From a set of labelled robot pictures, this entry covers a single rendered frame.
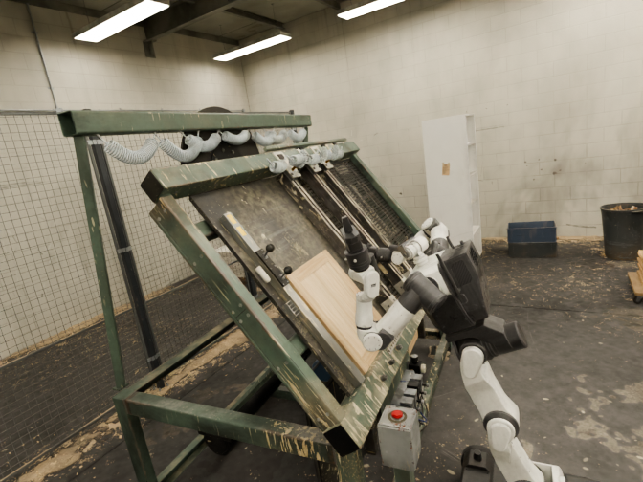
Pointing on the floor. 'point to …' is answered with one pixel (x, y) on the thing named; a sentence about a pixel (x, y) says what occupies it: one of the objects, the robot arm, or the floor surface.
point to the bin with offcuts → (622, 230)
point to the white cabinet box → (454, 176)
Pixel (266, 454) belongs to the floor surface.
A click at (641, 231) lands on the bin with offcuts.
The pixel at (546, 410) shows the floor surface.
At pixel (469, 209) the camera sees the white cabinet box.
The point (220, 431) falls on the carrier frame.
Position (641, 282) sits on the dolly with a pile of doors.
